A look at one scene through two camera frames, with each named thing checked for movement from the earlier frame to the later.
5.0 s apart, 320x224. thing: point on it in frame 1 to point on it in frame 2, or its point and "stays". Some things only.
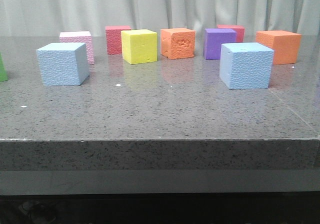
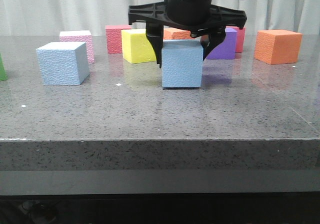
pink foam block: (79, 37) stays
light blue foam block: (63, 64) stays
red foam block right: (239, 30) stays
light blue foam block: (245, 66) to (182, 63)
